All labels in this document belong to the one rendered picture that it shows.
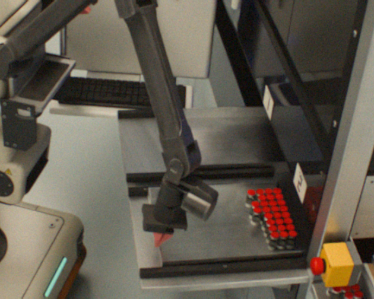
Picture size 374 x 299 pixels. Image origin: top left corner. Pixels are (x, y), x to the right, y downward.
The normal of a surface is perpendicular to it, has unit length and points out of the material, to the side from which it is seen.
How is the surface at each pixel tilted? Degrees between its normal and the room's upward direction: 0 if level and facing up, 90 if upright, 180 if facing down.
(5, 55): 74
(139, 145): 0
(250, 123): 0
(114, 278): 0
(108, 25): 90
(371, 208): 90
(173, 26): 90
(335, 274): 90
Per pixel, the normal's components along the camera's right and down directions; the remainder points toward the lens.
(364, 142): 0.15, 0.62
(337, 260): 0.07, -0.79
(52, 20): -0.38, 0.34
